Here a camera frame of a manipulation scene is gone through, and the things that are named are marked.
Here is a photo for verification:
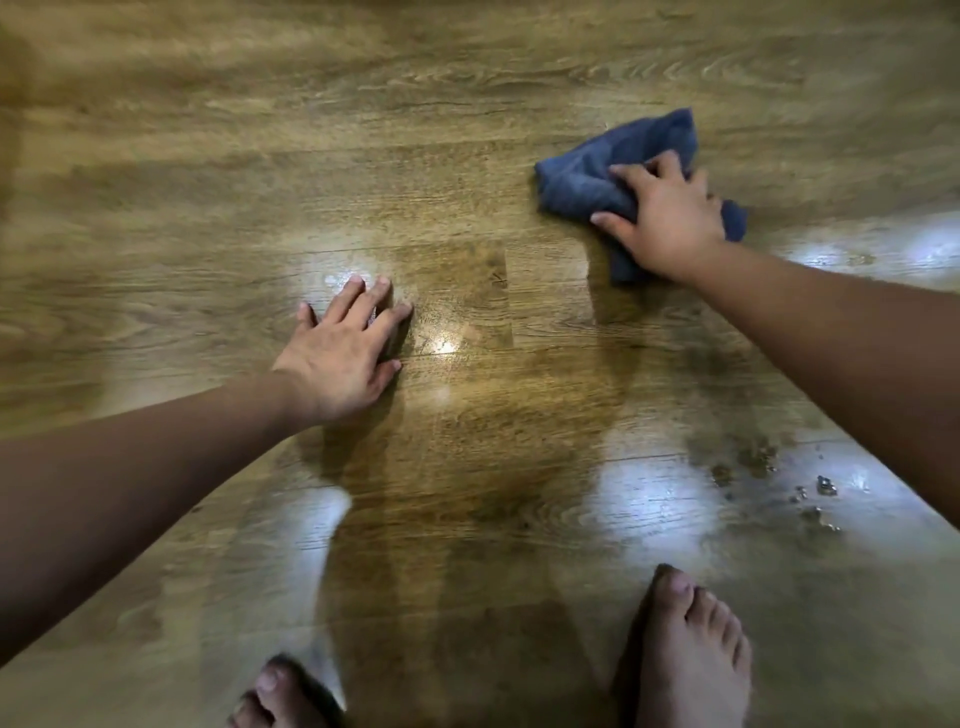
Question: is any person's left hand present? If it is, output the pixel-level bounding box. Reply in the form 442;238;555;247
272;273;414;429

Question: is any blue cleaning cloth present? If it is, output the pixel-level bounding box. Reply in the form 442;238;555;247
534;108;749;285

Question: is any person's right hand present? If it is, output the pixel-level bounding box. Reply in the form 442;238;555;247
590;150;729;285

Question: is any water droplets spill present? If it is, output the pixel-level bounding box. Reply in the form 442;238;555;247
708;438;846;535

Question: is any person's right forearm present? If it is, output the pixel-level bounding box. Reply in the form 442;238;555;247
686;240;960;531

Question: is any person's foot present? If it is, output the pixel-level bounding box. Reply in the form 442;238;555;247
228;654;348;728
632;564;754;728

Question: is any person's left forearm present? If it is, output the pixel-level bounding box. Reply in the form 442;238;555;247
0;369;316;669

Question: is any person's right foot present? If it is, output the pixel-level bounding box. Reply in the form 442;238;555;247
632;564;754;728

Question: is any person's left foot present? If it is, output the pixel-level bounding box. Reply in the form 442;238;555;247
228;654;348;728

